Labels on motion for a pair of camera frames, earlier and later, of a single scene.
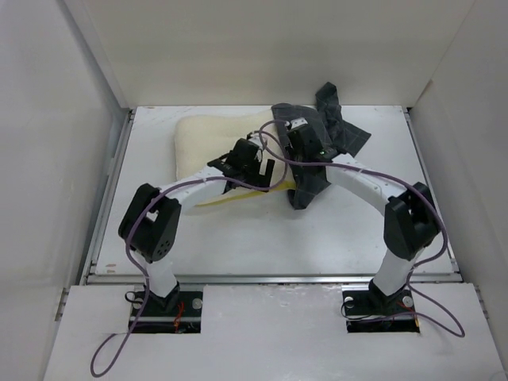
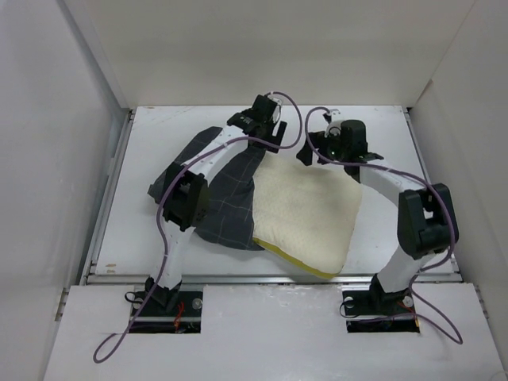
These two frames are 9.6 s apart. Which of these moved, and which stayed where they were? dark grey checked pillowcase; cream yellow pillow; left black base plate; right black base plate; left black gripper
Moved: cream yellow pillow; dark grey checked pillowcase; left black gripper
Stayed: left black base plate; right black base plate
